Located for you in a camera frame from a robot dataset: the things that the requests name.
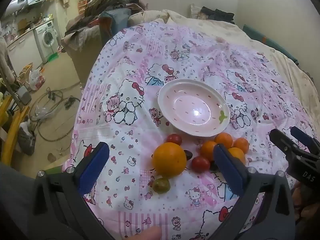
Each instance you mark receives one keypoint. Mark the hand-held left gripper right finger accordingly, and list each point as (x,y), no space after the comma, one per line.
(227,170)

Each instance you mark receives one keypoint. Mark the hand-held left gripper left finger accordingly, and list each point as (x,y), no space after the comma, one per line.
(95,166)

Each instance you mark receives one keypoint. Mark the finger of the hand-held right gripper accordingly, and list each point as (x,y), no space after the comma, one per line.
(306,140)
(285,142)

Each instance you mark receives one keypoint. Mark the red cherry tomato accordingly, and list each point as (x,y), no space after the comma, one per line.
(200,164)
(174,139)

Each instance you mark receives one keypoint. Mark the small orange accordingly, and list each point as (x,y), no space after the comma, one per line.
(241,145)
(237,155)
(207,151)
(223,140)

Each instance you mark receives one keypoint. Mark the large orange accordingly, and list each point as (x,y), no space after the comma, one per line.
(169,159)

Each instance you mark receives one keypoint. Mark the pink speckled plate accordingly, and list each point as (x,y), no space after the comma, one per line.
(193,107)

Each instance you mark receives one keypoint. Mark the person's left hand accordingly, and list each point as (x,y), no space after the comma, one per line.
(148,233)

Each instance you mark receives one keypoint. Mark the pink cartoon printed blanket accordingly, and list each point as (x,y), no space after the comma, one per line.
(125,142)

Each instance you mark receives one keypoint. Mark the green cherry tomato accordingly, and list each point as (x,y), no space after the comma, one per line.
(161,185)

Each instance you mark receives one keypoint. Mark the teal mat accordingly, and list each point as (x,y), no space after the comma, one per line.
(270,43)

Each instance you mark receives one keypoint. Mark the white plastic bag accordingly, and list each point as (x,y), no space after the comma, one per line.
(37,79)

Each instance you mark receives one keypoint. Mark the brown sofa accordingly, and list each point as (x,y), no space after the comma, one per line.
(80,52)

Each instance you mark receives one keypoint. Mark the green dustpan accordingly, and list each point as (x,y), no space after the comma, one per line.
(53,57)

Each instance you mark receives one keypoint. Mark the white kitchen cabinet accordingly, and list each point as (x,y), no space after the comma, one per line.
(23,51)

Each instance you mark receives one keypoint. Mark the white washing machine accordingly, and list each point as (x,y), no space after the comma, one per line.
(47,38)

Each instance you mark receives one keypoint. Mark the blue cloth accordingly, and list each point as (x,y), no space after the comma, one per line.
(115,22)

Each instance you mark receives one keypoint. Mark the dark clothes on bed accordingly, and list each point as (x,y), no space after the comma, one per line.
(217,13)

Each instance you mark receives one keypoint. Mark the cardboard box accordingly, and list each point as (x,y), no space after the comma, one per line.
(24,24)

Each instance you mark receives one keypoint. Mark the pile of dark clothes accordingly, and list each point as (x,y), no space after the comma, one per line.
(107,5)

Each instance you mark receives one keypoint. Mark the yellow wooden frame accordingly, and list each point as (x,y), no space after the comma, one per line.
(15,127)

